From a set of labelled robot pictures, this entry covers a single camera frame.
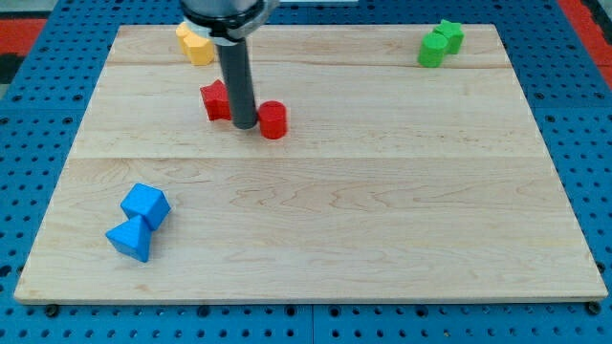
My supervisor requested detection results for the wooden board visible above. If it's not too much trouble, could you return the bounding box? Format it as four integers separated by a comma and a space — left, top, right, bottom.
14, 24, 608, 305

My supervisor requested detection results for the blue triangle block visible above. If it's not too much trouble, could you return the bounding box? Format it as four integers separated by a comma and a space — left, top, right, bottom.
105, 215, 152, 263

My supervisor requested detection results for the green star block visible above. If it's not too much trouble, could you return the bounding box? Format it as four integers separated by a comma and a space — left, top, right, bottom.
433, 19, 465, 54

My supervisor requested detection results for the blue cube block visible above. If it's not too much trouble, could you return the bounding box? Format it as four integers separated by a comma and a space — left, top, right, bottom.
120, 183, 171, 231

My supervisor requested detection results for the yellow heart block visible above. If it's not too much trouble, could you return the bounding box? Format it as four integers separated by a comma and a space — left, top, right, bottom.
175, 22, 191, 55

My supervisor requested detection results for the green cylinder block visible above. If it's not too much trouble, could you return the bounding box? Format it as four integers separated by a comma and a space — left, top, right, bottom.
417, 32, 448, 68

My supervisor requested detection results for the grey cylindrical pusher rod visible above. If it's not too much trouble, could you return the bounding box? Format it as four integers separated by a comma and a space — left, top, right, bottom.
217, 39, 258, 130

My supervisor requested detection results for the red cylinder block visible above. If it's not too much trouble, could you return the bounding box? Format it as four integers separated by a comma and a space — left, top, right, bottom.
258, 100, 288, 140

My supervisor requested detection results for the red star block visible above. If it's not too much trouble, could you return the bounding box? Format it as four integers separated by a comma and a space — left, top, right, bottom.
200, 79, 231, 121

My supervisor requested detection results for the yellow pentagon block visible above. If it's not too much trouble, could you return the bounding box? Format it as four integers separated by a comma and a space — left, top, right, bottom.
184, 33, 215, 66

